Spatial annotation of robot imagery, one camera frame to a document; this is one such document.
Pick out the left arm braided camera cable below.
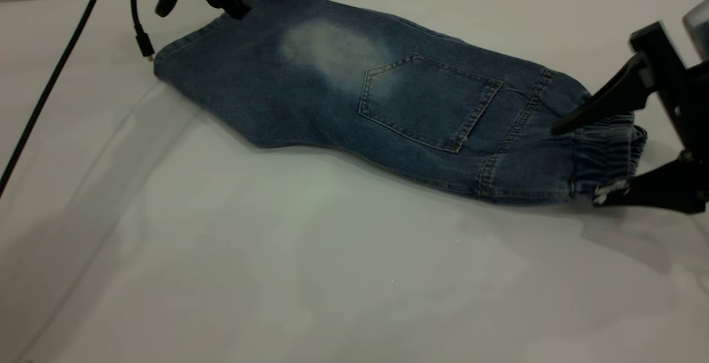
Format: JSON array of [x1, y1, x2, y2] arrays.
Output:
[[0, 0, 117, 195]]

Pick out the blue denim pants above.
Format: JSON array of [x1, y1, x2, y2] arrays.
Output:
[[153, 0, 648, 206]]

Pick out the left arm loose plug cable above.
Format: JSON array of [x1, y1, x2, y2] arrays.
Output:
[[129, 0, 157, 62]]

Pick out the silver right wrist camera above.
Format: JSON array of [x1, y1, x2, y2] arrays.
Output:
[[682, 0, 709, 60]]

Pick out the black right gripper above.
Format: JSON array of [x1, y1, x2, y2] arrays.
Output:
[[550, 52, 709, 215]]

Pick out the right wrist camera mount plate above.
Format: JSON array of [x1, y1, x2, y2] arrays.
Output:
[[629, 21, 690, 75]]

